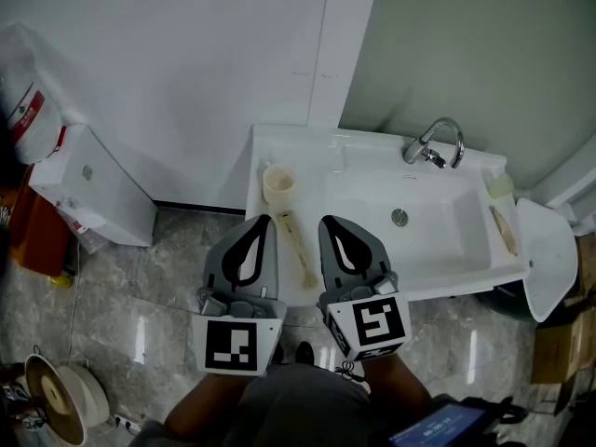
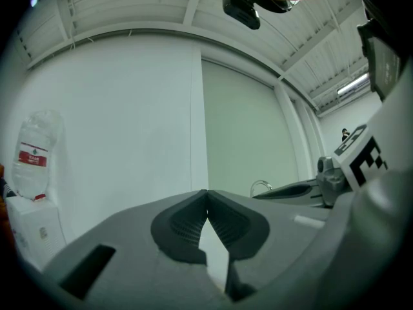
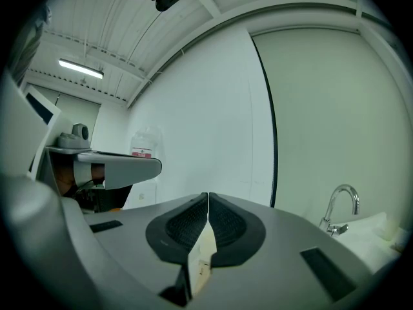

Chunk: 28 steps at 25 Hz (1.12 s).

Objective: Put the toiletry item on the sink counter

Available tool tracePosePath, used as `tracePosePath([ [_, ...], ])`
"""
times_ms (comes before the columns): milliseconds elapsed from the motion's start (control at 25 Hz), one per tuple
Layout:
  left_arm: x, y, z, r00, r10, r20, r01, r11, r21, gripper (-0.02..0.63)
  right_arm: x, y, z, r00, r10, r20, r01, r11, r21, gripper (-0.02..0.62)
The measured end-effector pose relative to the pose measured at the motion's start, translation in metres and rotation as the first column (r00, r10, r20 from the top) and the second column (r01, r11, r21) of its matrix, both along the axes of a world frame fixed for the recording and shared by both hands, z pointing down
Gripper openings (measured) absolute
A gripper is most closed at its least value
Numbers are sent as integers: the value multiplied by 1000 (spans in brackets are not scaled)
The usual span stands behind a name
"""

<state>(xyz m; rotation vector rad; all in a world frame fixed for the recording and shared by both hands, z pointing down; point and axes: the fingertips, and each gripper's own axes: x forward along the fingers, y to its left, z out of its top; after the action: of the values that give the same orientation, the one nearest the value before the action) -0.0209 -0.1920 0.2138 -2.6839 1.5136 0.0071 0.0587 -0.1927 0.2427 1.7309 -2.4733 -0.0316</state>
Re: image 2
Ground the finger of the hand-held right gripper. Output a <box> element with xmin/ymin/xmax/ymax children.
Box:
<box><xmin>252</xmin><ymin>178</ymin><xmax>319</xmax><ymax>200</ymax></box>

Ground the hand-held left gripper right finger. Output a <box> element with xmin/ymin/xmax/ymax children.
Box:
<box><xmin>206</xmin><ymin>189</ymin><xmax>333</xmax><ymax>302</ymax></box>

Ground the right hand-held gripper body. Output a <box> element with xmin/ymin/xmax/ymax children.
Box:
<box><xmin>315</xmin><ymin>59</ymin><xmax>413</xmax><ymax>208</ymax></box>

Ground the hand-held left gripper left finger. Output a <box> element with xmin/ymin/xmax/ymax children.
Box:
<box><xmin>42</xmin><ymin>189</ymin><xmax>227</xmax><ymax>303</ymax></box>

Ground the chrome faucet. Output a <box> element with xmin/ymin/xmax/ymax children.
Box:
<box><xmin>250</xmin><ymin>180</ymin><xmax>272</xmax><ymax>198</ymax></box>

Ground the ceiling tube light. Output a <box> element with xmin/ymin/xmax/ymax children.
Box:
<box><xmin>336</xmin><ymin>72</ymin><xmax>370</xmax><ymax>96</ymax></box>

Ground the white water dispenser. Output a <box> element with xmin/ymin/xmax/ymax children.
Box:
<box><xmin>5</xmin><ymin>196</ymin><xmax>67</xmax><ymax>271</ymax></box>

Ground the clear water bottle red label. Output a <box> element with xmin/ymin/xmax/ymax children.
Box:
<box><xmin>12</xmin><ymin>110</ymin><xmax>63</xmax><ymax>202</ymax></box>

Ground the black head camera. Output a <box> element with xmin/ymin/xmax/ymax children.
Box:
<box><xmin>222</xmin><ymin>0</ymin><xmax>261</xmax><ymax>30</ymax></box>

